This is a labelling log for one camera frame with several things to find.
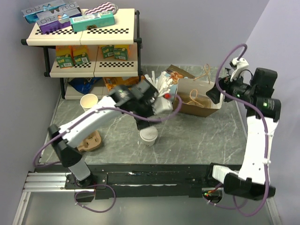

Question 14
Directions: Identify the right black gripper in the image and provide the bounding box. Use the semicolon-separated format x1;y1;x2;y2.
205;69;255;104

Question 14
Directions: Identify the brown paper takeout bag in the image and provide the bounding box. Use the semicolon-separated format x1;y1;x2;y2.
175;64;223;117

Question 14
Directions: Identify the white cup lid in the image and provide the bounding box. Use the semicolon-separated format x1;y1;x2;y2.
139;126;158;142

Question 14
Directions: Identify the stack of white paper cups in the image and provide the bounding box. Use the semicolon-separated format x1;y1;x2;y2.
80;93;98;112

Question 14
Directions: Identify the single white paper cup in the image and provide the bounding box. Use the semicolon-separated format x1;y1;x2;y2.
142;139;156;147

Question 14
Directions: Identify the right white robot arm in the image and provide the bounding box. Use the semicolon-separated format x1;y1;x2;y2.
204;67;281;201

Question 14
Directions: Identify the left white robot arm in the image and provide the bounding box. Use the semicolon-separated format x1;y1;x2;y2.
48;80;158;188

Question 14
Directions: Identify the orange snack bag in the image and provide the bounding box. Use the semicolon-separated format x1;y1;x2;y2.
103;76;139;92

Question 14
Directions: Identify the light blue nut bag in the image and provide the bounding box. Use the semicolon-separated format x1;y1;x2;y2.
165;65;195;90

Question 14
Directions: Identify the green orange box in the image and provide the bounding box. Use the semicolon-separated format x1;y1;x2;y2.
99;45;114;59
56;45;74;68
113;45;130;60
72;45;90;65

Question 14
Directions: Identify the brown cardboard cup carrier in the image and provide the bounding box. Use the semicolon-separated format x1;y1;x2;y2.
77;131;102;152

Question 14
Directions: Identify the cream checkered shelf rack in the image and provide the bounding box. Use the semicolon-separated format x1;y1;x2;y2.
21;8;143;100

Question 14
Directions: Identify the dark blue snack bag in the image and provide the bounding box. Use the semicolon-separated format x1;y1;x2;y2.
68;77;102;95

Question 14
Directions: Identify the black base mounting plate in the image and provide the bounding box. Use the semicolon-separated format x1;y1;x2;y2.
65;164;218;200

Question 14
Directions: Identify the green orange box far left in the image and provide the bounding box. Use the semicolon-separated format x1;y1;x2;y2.
56;45;74;68

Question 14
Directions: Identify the teal carton box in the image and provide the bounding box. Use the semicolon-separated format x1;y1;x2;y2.
70;11;115;32

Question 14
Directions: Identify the purple white wavy pouch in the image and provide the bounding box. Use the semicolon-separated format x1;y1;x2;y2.
84;2;119;15

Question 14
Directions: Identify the purple O-R-O box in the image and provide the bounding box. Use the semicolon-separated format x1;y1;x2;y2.
37;8;82;34

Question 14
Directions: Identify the blue O-R-O box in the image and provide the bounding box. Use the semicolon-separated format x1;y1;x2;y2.
22;0;80;23

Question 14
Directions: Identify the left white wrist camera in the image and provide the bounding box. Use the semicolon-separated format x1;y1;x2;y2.
152;95;173;115

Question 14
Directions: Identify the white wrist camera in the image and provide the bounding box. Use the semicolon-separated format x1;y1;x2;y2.
230;58;249;82
152;95;173;115

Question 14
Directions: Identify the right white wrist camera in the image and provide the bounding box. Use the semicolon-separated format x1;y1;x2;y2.
230;58;249;82

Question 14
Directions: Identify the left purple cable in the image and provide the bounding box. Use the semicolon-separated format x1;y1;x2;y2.
31;96;183;213

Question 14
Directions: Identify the aluminium rail frame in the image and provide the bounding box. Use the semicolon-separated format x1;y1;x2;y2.
14;172;282;225

